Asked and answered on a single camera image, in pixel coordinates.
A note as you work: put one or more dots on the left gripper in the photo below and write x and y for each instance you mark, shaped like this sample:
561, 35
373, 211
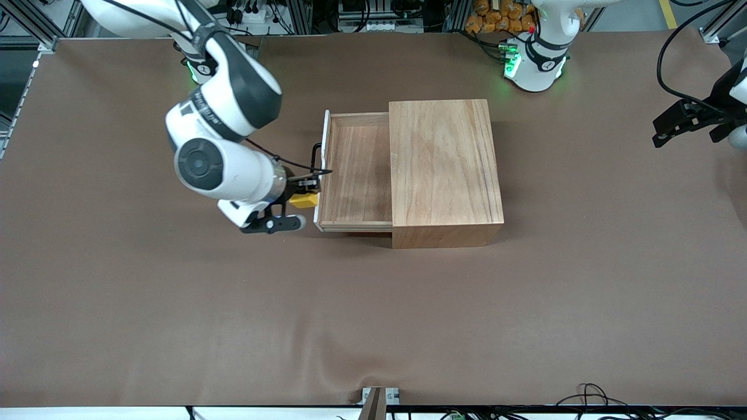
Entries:
715, 100

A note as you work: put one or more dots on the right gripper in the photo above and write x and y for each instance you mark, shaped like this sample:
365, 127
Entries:
295, 188

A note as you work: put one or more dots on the yellow wooden block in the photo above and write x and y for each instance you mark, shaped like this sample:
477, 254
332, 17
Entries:
304, 200

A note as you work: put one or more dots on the wooden drawer with white front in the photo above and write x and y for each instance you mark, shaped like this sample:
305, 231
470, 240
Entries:
356, 175

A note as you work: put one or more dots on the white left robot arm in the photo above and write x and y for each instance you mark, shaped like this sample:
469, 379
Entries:
540, 64

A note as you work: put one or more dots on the light wooden drawer cabinet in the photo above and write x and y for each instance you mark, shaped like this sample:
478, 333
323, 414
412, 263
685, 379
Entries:
443, 175

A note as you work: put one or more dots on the brown table cover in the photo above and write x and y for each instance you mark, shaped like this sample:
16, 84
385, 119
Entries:
233, 321

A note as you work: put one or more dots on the white power strip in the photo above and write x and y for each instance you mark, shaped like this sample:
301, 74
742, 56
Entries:
251, 16

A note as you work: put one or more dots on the orange objects pile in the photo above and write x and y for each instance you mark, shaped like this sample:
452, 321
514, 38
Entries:
496, 20

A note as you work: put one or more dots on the aluminium frame post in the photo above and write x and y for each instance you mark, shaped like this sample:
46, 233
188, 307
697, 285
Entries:
48, 45
713, 35

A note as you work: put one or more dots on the metal table clamp bracket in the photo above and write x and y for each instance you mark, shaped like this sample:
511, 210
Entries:
379, 402

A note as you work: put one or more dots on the aluminium side rail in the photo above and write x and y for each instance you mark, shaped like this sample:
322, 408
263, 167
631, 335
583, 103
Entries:
31, 76

